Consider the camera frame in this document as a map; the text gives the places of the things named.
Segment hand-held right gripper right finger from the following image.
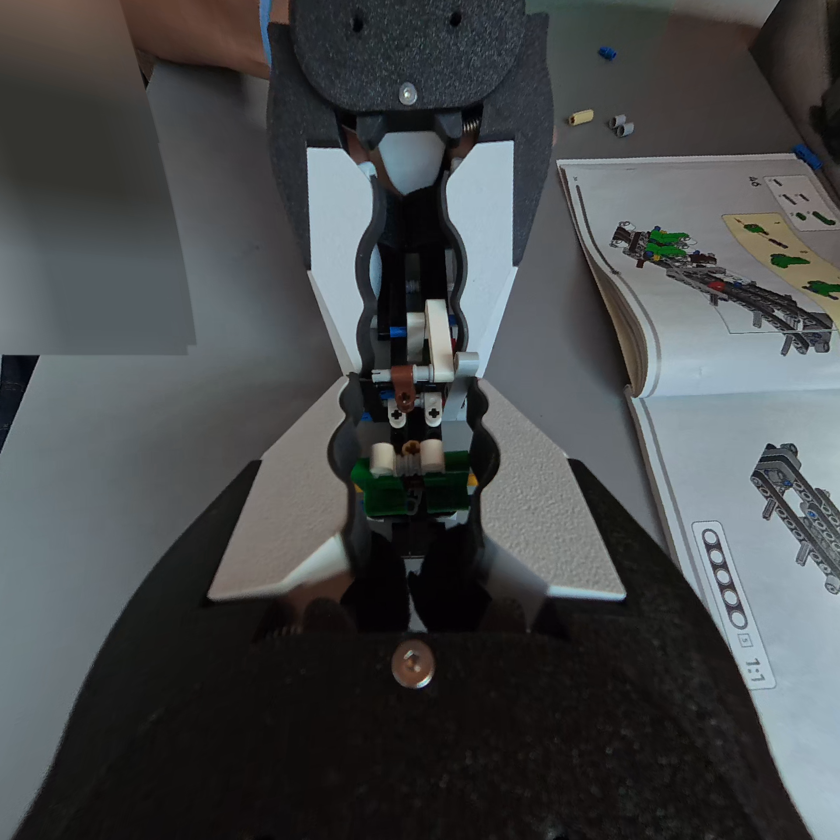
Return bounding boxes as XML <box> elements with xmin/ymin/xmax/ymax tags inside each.
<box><xmin>467</xmin><ymin>377</ymin><xmax>627</xmax><ymax>601</ymax></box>

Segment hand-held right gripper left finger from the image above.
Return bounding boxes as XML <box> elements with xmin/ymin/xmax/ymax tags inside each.
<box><xmin>206</xmin><ymin>375</ymin><xmax>368</xmax><ymax>601</ymax></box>

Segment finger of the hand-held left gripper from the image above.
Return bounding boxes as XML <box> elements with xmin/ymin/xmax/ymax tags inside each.
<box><xmin>305</xmin><ymin>144</ymin><xmax>395</xmax><ymax>382</ymax></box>
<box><xmin>441</xmin><ymin>138</ymin><xmax>519</xmax><ymax>380</ymax></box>

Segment lego technic model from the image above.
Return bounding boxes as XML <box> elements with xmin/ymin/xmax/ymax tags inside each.
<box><xmin>348</xmin><ymin>223</ymin><xmax>484</xmax><ymax>573</ymax></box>

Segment person's left forearm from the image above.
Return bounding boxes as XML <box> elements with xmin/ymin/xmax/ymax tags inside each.
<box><xmin>121</xmin><ymin>0</ymin><xmax>273</xmax><ymax>81</ymax></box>

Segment open lego instruction booklet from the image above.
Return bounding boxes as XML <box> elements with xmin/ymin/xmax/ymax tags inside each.
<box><xmin>556</xmin><ymin>152</ymin><xmax>840</xmax><ymax>840</ymax></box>

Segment person's dark pants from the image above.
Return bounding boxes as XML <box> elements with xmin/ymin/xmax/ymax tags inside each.
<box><xmin>0</xmin><ymin>354</ymin><xmax>40</xmax><ymax>455</ymax></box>

